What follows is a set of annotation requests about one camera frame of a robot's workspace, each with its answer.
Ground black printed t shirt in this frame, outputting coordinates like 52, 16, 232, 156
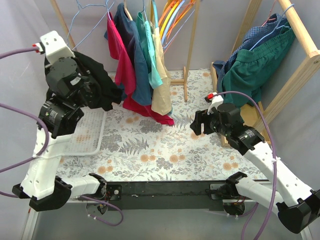
73, 51, 123, 112

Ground magenta t shirt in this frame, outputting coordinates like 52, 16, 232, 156
106, 11, 175, 126

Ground light blue wire hanger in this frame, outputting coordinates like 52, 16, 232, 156
63, 0, 107, 50
105, 0, 115, 16

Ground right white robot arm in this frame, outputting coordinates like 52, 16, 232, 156
190, 103, 320, 234

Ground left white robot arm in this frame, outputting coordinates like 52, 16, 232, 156
12, 56, 107, 212

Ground navy blue t shirt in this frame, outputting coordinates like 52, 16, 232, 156
103, 2, 154, 107

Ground teal green shirt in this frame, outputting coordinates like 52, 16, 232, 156
135, 12, 163, 89

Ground right wooden clothes rack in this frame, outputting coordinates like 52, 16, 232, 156
210, 0, 320, 149

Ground wooden clothes rack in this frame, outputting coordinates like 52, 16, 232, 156
210, 0, 320, 149
49, 0, 202, 103

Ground beige garment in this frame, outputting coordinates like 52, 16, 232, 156
151, 26, 174, 116

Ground dark green shorts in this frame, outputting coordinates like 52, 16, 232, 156
217, 23, 296, 102

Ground white plastic laundry basket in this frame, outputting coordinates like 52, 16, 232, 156
64, 107, 107, 157

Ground floral table cloth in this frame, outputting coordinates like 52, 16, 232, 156
57, 69, 265, 182

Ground blue checkered shorts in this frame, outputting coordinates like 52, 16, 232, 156
212, 13, 291, 92

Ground orange plastic hangers bunch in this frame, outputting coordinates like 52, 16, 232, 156
158, 0, 197, 53

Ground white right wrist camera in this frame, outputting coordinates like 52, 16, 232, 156
204, 92, 224, 115

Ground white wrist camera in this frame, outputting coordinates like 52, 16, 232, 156
204, 92, 224, 115
32, 30, 75, 65

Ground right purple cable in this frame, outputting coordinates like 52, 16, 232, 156
214, 90, 280, 240

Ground purple cable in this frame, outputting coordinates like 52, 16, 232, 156
0, 47, 51, 198
214, 90, 280, 240

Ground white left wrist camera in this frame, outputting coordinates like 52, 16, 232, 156
32, 30, 75, 65

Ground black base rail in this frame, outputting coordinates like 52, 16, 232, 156
84, 179, 258, 213

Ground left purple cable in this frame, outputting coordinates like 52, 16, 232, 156
0, 47, 51, 198

